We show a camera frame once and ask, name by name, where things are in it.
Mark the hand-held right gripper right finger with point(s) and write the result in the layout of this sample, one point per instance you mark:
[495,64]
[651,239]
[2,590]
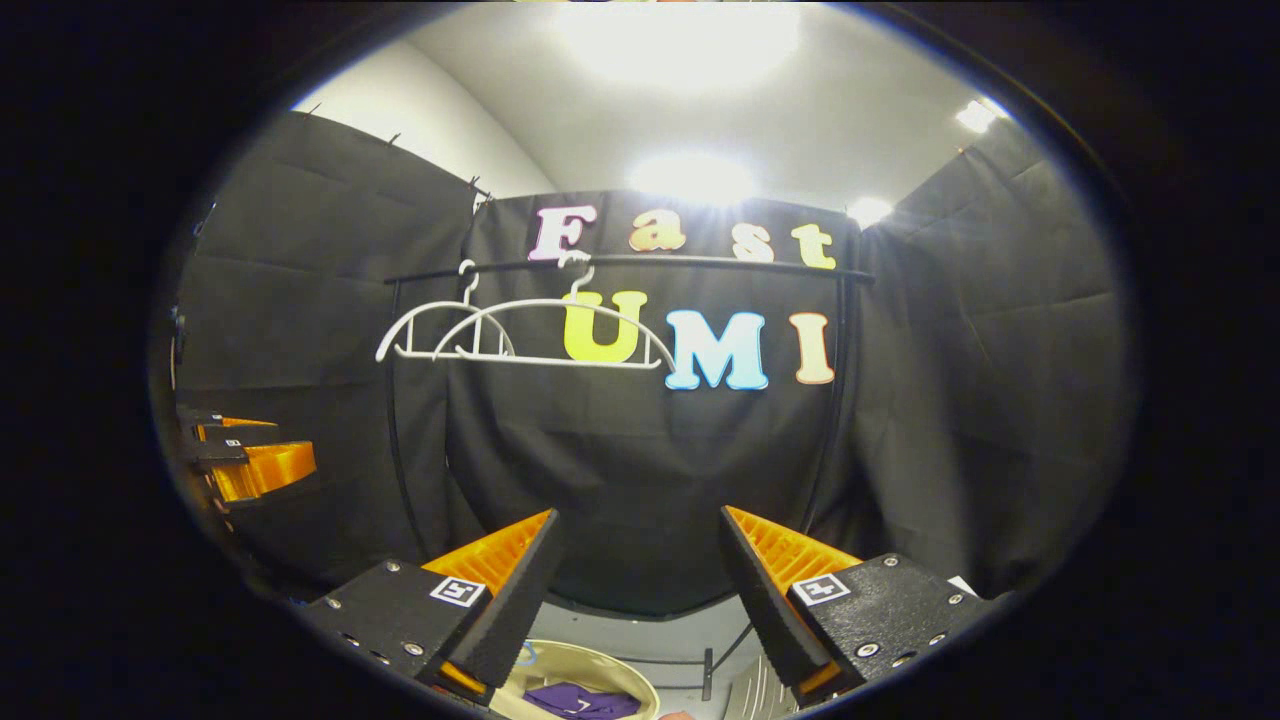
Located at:
[765,600]

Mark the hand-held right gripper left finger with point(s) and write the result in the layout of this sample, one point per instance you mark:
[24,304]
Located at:
[520,590]

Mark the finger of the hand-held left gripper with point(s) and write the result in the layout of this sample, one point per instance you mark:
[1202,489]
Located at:
[265,470]
[230,425]

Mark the beige laundry hamper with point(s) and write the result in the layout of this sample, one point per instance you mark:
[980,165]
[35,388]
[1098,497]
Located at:
[630,675]

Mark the white plastic hanger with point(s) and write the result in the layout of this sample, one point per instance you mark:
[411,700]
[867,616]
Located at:
[400,330]
[540,303]

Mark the black metal clothes rack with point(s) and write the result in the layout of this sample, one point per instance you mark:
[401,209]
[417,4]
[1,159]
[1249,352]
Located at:
[700,263]

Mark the white ribbed crate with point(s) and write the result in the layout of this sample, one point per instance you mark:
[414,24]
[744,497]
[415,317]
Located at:
[760,690]

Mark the white sheet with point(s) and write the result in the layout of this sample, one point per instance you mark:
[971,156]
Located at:
[960,585]

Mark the black backdrop cloth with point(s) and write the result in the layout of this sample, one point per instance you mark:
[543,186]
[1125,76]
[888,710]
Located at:
[950,380]

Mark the small ceiling light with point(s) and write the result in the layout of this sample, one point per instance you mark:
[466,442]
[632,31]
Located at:
[980,115]
[870,211]

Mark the large ceiling light panel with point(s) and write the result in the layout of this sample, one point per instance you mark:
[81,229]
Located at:
[680,40]

